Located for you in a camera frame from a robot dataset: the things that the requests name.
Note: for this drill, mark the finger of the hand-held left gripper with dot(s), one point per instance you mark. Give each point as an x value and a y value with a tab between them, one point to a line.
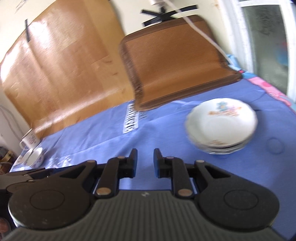
42	171

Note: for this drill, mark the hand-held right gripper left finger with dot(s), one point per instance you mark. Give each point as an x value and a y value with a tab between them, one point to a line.
134	163

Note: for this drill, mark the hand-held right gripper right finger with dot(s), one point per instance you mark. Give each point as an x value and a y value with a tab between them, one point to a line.
157	164

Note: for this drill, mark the white scalloped floral plate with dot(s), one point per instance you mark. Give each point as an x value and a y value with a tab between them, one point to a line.
222	125

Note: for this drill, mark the person's left hand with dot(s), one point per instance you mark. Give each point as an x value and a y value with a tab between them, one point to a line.
4	226

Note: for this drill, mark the blue printed cloth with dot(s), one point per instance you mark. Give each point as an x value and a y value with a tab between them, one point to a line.
161	134

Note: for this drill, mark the white enamel mug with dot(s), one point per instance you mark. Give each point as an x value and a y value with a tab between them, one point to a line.
30	139

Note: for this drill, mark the brown woven mat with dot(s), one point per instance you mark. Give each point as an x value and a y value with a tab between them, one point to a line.
175	64

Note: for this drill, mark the light blue cloth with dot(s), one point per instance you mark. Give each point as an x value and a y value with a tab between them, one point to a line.
232	61

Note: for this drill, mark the pink printed bedsheet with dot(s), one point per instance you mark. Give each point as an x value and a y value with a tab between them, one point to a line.
270	87

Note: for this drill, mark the black tape cross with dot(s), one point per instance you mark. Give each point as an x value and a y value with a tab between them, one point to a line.
161	16

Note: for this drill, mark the white framed frosted window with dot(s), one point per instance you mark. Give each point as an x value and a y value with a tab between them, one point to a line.
266	41

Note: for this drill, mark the wood-pattern wall sheet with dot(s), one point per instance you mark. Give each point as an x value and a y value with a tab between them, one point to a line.
64	69

